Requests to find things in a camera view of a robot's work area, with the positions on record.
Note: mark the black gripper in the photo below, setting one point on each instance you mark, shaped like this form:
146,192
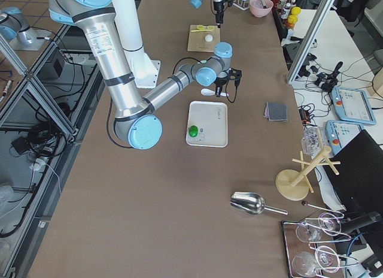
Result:
218,5
221,81

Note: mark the white ceramic spoon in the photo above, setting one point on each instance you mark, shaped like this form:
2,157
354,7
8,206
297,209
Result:
209,92

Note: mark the white steamed bun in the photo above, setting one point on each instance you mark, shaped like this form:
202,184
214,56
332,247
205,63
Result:
208,38

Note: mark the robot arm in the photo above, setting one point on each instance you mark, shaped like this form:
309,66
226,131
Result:
112,31
17,30

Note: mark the pink bowl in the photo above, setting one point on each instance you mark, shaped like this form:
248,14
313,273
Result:
257,9

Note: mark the yellow plastic knife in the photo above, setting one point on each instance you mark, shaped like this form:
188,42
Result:
195,30

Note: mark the wooden cutting board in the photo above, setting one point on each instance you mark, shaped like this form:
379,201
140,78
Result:
197,43

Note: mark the cream rabbit tray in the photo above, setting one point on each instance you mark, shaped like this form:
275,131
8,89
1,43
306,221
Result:
211,119

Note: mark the green lime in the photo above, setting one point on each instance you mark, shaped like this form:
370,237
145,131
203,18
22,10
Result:
193,131

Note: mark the grey folded cloth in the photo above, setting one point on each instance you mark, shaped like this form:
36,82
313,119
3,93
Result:
276,112

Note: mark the clear glass jar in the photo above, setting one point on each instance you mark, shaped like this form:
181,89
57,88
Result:
314,139

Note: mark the metal scoop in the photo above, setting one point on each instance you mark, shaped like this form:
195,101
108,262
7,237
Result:
252,203

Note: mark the wooden mug tree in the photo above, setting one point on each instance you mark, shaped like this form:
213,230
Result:
295,185

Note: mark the blue teach pendant near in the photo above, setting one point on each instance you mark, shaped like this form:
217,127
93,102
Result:
340,133

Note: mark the blue teach pendant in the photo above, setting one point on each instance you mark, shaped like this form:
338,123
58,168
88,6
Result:
340,133
352,105

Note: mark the blue teach pendant far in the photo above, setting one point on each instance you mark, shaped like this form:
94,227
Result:
352,105

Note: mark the wine glass upper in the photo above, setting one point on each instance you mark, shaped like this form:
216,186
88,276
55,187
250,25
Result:
314,229

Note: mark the wine glass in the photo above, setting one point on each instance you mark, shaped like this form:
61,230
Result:
314,229
307,264

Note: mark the wine glass lower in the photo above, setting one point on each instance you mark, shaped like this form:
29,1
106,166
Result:
307,264

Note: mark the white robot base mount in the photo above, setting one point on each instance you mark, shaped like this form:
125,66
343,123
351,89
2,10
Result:
145,70

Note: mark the aluminium frame post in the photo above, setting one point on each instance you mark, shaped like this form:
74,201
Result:
303,50

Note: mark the black wire glass rack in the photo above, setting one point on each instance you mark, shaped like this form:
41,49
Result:
310,246

